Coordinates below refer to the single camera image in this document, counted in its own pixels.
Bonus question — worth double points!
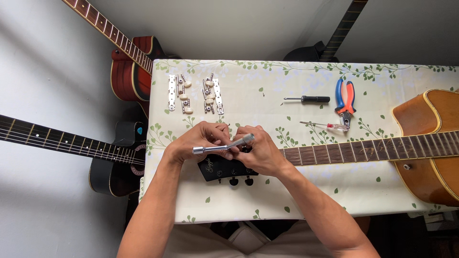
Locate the person's left hand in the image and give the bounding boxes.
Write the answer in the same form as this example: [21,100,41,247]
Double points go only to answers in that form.
[166,121,235,165]

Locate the person's right hand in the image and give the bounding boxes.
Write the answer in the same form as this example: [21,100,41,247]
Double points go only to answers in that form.
[232,125,288,177]

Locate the silver tubular socket wrench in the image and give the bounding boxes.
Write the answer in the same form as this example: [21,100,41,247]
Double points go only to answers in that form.
[192,133,255,155]

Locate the orange acoustic guitar black headstock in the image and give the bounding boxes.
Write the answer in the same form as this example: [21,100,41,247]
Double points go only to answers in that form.
[197,89,459,208]

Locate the silver tuner set cream knobs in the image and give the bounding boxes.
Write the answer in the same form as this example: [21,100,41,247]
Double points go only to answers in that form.
[202,73,224,115]
[168,73,194,115]

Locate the clear red tester screwdriver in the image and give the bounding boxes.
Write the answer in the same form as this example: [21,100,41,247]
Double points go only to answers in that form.
[299,121,350,132]

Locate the cream leaf-print tablecloth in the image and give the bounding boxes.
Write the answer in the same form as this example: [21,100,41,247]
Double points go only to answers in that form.
[139,59,459,225]

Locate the blue and orange pliers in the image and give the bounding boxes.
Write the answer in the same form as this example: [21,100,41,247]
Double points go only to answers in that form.
[334,79,356,127]

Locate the beige seat cushion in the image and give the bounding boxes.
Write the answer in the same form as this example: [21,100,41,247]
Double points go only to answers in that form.
[228,225,271,256]

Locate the person's white trousers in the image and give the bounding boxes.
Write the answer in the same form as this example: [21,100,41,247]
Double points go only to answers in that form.
[163,219,335,258]

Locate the black guitar with dark neck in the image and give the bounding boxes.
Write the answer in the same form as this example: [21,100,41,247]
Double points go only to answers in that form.
[283,0,369,63]

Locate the red acoustic guitar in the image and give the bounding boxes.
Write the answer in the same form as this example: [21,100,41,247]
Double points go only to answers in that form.
[62,0,180,119]

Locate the black acoustic guitar with pick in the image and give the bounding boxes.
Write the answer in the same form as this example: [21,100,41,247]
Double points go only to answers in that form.
[0,114,148,198]

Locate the black-handled screwdriver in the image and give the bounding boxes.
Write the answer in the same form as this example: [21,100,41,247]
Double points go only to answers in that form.
[283,95,331,104]

